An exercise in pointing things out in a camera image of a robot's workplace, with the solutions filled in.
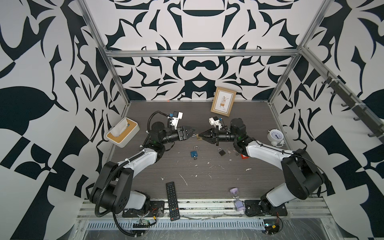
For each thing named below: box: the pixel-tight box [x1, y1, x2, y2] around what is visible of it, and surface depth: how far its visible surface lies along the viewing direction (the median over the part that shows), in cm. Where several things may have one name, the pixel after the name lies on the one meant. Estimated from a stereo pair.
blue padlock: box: [190, 145, 200, 160], surface depth 93 cm
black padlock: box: [217, 147, 226, 157], surface depth 96 cm
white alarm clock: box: [267, 128, 285, 148], surface depth 99 cm
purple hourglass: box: [229, 187, 246, 211], surface depth 77 cm
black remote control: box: [166, 181, 180, 222], surface depth 77 cm
